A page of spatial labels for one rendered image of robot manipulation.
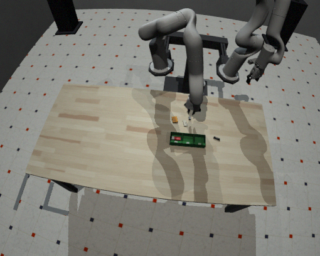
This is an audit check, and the green rack of bins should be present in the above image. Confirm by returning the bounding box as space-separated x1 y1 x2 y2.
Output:
169 132 206 148

